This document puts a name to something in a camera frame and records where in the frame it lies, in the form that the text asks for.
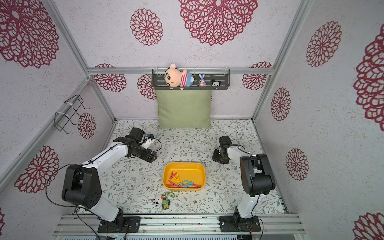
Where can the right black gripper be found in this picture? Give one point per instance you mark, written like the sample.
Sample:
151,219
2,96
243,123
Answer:
219,157

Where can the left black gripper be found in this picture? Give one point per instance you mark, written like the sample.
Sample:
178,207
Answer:
146,156

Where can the yellow plastic storage box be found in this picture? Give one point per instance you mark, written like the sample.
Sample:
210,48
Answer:
194,172

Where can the red clothespin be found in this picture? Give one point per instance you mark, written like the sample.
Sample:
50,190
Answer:
173,174

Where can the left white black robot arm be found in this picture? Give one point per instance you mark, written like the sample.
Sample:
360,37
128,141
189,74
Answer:
82,185

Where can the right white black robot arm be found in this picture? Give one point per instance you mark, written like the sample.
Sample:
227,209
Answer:
256,175

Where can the green square pillow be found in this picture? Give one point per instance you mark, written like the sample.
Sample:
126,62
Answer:
184,109

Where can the black white mouse figure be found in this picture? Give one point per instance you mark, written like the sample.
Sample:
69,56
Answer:
216,84

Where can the small blue bunny figure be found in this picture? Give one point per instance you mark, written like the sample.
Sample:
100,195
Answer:
202,82

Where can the pink boy plush doll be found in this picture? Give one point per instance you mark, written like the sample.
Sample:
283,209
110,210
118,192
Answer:
175,78

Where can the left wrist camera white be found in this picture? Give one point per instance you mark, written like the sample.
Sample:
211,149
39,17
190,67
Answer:
148,141

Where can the cow plush keychain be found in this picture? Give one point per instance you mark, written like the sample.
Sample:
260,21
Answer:
157,200

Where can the green toy keychain with chain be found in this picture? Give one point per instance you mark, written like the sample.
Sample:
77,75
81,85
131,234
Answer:
166,199

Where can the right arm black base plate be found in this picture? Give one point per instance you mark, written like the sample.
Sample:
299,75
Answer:
237,224

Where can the dark metal wall shelf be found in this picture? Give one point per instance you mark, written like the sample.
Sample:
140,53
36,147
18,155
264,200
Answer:
222,75

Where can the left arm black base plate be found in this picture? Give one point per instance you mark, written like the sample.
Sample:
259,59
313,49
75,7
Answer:
120,225

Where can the black wire wall rack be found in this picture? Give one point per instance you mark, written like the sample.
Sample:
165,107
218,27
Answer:
72,106

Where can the aluminium front rail frame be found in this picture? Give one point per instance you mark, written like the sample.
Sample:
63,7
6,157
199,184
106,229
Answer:
180,226

